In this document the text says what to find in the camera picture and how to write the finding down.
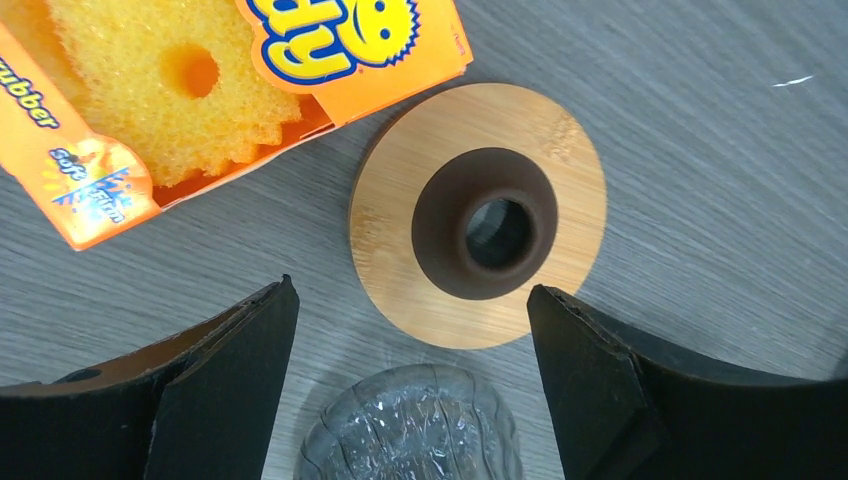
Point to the yellow smiley sponge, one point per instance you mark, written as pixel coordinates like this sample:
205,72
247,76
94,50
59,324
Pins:
173,81

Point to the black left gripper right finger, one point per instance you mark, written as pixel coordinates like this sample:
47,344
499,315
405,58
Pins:
626,404

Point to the orange sponge box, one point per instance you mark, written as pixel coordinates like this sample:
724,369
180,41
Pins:
344,60

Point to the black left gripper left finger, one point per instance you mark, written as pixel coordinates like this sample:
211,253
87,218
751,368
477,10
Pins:
200,404

